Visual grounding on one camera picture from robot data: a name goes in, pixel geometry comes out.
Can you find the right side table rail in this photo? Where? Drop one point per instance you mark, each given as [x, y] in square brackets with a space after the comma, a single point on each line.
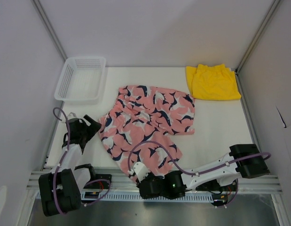
[248, 117]

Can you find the yellow shorts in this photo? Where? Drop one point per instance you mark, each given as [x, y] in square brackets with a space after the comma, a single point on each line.
[215, 83]

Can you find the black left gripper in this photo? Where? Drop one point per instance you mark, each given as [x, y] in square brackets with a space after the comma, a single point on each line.
[91, 128]

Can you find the left corner frame post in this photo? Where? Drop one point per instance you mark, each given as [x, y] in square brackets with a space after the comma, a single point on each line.
[49, 28]

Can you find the right corner frame post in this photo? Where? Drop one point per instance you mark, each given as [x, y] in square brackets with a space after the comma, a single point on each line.
[259, 33]

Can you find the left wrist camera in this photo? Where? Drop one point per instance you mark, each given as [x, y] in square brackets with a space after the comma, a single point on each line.
[69, 117]

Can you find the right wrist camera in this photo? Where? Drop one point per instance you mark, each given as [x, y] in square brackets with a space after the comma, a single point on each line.
[140, 170]

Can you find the slotted cable duct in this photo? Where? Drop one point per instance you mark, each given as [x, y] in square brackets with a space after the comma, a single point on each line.
[135, 197]

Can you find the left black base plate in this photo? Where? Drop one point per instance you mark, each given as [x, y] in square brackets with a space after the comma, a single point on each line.
[104, 180]

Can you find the corner frame post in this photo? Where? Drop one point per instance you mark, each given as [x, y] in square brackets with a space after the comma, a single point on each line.
[49, 28]
[259, 33]

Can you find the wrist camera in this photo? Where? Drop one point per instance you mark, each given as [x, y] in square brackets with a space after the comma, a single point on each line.
[69, 117]
[140, 170]

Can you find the pink patterned shorts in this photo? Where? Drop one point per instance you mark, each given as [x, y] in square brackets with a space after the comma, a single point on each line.
[139, 125]

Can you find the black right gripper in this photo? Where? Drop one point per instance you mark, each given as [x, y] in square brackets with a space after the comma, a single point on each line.
[149, 175]

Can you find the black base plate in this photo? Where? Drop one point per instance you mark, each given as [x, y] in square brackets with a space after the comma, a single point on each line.
[215, 188]
[104, 180]

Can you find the white tray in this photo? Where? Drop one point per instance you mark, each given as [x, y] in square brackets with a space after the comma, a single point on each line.
[82, 80]

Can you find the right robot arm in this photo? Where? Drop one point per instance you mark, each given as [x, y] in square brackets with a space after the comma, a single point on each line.
[223, 170]

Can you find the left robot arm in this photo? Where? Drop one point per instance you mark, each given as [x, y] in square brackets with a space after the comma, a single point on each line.
[60, 189]

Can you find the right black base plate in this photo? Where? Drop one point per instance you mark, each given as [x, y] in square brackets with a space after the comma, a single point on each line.
[215, 188]

